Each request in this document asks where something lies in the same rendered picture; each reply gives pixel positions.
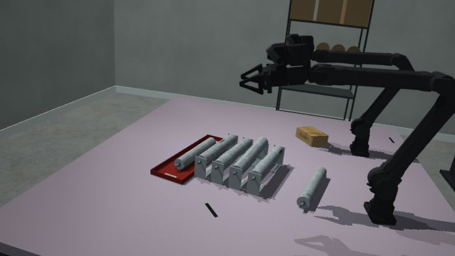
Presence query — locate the red scrap tray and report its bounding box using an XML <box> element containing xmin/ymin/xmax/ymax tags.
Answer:
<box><xmin>150</xmin><ymin>135</ymin><xmax>223</xmax><ymax>185</ymax></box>

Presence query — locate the brown cardboard box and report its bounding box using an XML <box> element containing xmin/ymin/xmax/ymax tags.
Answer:
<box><xmin>295</xmin><ymin>126</ymin><xmax>329</xmax><ymax>147</ymax></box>

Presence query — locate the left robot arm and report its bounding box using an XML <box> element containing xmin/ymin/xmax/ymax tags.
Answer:
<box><xmin>266</xmin><ymin>43</ymin><xmax>455</xmax><ymax>226</ymax></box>

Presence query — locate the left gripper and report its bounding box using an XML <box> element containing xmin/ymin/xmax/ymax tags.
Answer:
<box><xmin>239</xmin><ymin>63</ymin><xmax>288</xmax><ymax>94</ymax></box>

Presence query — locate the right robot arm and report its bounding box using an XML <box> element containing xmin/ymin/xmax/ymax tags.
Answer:
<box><xmin>286</xmin><ymin>34</ymin><xmax>414</xmax><ymax>157</ymax></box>

